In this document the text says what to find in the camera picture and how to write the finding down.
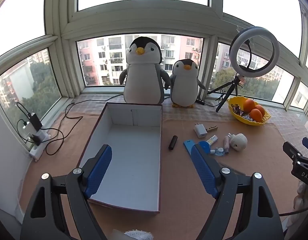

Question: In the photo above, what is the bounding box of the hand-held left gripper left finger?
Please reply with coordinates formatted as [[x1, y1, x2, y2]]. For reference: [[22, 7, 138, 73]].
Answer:
[[20, 144, 112, 240]]

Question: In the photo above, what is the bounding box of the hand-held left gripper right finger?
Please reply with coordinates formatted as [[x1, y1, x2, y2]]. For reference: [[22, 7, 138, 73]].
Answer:
[[191, 144, 286, 240]]

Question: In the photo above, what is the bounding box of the blue round case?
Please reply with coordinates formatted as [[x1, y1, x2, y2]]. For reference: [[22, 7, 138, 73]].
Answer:
[[198, 141, 211, 154]]

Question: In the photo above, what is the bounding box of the clear blue small bottle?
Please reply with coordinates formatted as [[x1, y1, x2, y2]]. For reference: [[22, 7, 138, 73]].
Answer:
[[209, 147, 226, 157]]

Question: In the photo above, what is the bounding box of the blue phone stand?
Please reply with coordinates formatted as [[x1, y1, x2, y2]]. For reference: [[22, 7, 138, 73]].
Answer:
[[183, 140, 197, 157]]

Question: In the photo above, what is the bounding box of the pink bottle grey cap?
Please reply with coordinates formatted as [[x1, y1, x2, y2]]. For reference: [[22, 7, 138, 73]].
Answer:
[[223, 133, 231, 155]]

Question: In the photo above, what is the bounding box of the maroon cardboard box white inside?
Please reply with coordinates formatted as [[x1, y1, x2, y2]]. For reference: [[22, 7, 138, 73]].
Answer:
[[76, 102, 163, 214]]

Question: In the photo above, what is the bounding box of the white usb charger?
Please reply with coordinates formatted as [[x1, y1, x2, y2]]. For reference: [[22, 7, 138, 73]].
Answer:
[[194, 122, 208, 139]]

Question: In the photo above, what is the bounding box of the white plug-in device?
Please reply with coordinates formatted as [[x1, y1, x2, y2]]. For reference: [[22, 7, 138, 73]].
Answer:
[[229, 133, 248, 152]]

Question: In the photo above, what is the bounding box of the person's left forearm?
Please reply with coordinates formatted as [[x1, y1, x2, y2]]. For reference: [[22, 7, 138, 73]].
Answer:
[[124, 229, 154, 240]]

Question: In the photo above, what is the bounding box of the person's right forearm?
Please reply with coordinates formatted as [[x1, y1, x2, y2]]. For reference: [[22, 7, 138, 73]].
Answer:
[[293, 180, 308, 212]]

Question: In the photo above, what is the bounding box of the black cylinder tube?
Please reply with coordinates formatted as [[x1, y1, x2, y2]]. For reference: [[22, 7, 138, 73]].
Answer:
[[168, 135, 178, 151]]

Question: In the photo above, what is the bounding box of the checked light cloth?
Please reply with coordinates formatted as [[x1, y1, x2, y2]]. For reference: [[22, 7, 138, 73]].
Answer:
[[69, 97, 304, 130]]

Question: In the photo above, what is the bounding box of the white power strip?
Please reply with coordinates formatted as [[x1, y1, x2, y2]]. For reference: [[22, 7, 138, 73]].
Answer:
[[29, 129, 51, 162]]

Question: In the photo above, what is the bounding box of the pile of wrapped candies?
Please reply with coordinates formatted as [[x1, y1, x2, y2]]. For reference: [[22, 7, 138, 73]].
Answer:
[[231, 104, 257, 123]]

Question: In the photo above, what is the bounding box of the yellow fruit bowl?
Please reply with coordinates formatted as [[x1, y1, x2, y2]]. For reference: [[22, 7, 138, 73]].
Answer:
[[228, 95, 271, 126]]

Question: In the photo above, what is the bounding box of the small penguin plush toy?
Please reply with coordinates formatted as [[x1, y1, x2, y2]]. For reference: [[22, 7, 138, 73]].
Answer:
[[169, 59, 206, 108]]

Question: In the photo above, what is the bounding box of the large penguin plush toy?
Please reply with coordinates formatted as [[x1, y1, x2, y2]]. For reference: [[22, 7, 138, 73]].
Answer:
[[119, 36, 171, 105]]

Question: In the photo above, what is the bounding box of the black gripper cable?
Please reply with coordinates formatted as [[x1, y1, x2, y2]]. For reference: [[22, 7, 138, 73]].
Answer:
[[279, 205, 308, 217]]

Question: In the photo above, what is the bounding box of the long black cable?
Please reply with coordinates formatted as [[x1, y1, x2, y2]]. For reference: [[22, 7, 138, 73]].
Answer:
[[45, 94, 125, 156]]

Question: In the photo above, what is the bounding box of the short black cable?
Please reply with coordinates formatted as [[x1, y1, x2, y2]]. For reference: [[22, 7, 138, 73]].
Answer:
[[17, 102, 32, 143]]

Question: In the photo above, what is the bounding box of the ring light on tripod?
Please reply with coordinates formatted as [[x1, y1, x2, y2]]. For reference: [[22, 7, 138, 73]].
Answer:
[[207, 27, 280, 113]]

